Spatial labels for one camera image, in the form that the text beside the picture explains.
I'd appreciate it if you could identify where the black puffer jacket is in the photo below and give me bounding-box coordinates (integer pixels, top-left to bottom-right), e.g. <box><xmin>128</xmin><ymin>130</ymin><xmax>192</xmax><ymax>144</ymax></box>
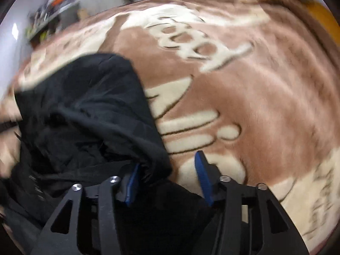
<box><xmin>0</xmin><ymin>52</ymin><xmax>210</xmax><ymax>255</ymax></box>

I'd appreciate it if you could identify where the brown patterned fleece blanket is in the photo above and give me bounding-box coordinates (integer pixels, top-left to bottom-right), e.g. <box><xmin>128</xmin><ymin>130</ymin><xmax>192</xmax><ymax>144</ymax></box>
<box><xmin>1</xmin><ymin>0</ymin><xmax>339</xmax><ymax>254</ymax></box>

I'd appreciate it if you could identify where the cluttered side desk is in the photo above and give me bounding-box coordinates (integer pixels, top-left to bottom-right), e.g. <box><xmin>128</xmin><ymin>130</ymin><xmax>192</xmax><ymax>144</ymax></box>
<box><xmin>27</xmin><ymin>2</ymin><xmax>79</xmax><ymax>42</ymax></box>

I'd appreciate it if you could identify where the wooden headboard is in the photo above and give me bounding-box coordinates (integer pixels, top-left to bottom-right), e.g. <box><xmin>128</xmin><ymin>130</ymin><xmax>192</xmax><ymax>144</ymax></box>
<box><xmin>305</xmin><ymin>1</ymin><xmax>340</xmax><ymax>44</ymax></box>

